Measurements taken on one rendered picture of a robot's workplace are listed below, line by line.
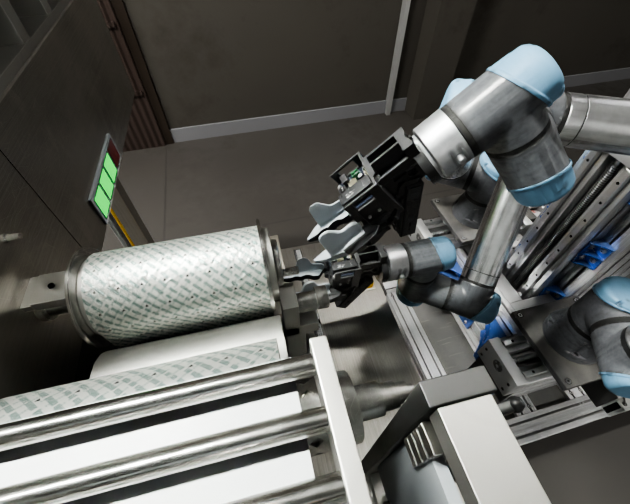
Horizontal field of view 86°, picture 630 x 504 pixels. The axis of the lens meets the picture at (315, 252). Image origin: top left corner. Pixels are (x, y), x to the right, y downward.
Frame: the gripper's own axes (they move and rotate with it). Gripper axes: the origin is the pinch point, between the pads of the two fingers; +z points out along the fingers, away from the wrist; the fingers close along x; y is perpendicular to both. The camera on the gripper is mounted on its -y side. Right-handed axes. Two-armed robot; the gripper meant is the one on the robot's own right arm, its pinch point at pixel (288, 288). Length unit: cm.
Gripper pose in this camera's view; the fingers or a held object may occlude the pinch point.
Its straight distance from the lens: 69.7
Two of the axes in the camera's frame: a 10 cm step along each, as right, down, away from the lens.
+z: -9.7, 1.8, -1.4
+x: 2.3, 7.5, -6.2
